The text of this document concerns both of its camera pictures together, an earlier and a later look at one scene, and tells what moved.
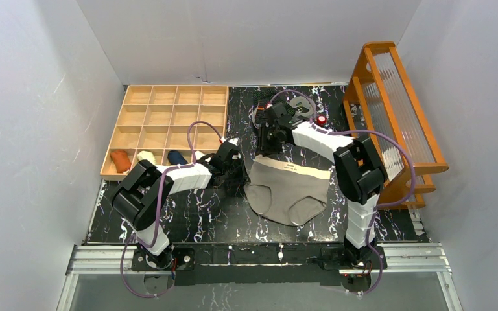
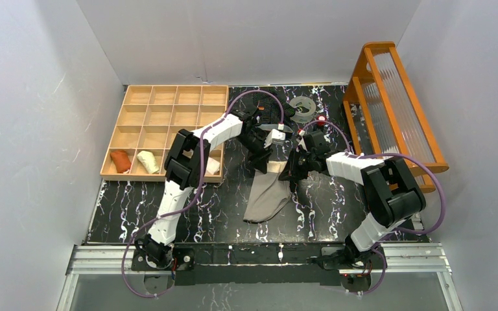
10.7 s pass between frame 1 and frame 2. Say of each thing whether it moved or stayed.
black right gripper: moved
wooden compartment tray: stayed
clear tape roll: stayed
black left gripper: moved
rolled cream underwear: stayed
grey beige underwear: moved
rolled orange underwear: stayed
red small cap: stayed
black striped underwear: stayed
